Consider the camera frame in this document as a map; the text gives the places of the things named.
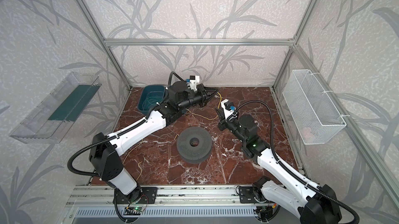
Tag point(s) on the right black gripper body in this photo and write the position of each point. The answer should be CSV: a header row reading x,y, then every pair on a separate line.
x,y
224,120

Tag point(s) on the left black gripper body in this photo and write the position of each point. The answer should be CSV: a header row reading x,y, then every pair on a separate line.
x,y
202,93

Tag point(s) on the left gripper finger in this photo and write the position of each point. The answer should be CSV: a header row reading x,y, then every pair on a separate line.
x,y
211,91
207,98

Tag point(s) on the grey perforated cable spool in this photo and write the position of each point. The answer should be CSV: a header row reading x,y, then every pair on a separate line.
x,y
195,145

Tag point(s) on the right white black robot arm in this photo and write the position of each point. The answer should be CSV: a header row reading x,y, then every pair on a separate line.
x,y
308,201

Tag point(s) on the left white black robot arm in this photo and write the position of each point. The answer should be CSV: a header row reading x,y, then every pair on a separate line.
x,y
106,150

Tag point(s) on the left teal plastic bin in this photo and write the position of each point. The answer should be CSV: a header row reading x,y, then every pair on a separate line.
x,y
150,96

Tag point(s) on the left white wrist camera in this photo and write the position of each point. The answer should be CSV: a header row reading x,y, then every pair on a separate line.
x,y
192,82

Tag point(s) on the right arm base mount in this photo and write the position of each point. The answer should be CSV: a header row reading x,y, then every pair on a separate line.
x,y
250,194

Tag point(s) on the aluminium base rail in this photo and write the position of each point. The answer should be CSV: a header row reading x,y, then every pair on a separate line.
x,y
192,195

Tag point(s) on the white wire mesh basket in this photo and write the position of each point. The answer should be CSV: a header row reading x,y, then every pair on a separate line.
x,y
315,115

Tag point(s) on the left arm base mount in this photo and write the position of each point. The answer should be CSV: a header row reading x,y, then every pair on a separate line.
x,y
140,195

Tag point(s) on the clear acrylic wall shelf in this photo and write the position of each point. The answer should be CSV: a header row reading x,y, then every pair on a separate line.
x,y
51,120

